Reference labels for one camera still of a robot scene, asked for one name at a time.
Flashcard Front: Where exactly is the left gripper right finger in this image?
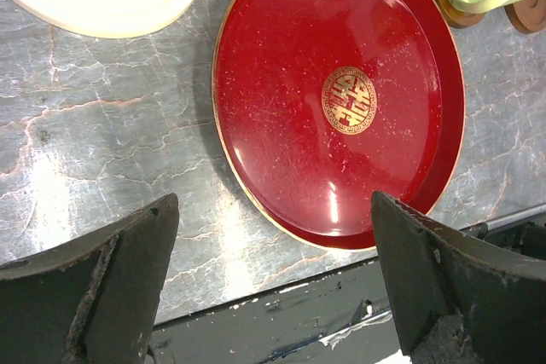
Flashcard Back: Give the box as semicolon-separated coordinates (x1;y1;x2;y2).
371;192;545;363

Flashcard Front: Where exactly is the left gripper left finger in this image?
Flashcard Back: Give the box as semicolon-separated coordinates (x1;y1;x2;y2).
1;194;178;363

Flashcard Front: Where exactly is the red round tray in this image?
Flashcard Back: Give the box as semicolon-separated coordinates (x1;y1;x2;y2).
212;0;465;251

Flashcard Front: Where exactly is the brown wooden coaster right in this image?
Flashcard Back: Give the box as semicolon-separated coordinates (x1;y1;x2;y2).
504;0;546;34

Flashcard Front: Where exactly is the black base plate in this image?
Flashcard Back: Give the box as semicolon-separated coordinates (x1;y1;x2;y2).
147;254;414;363

